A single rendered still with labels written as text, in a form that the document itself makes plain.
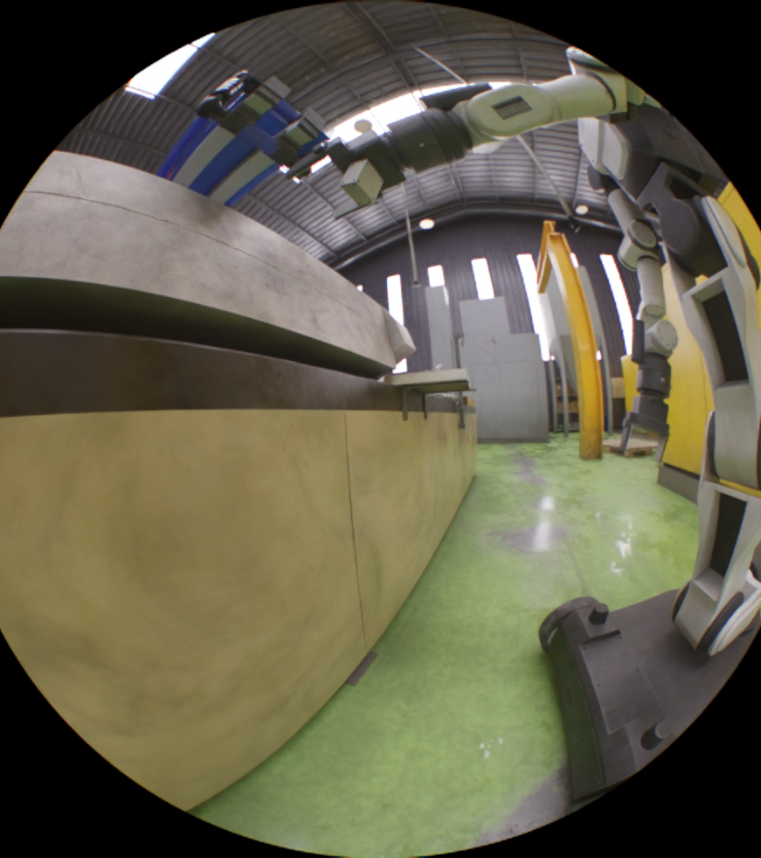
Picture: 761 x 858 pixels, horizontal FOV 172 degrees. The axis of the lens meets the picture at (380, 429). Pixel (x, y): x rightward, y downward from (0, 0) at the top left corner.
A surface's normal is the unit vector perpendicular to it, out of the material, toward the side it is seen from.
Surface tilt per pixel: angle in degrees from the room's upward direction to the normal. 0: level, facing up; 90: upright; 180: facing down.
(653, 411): 89
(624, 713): 0
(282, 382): 90
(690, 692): 0
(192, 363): 90
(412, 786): 0
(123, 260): 80
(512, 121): 136
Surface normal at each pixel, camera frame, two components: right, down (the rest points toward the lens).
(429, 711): -0.05, -1.00
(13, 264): 0.87, -0.19
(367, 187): 0.85, 0.32
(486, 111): -0.16, 0.75
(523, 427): -0.45, 0.05
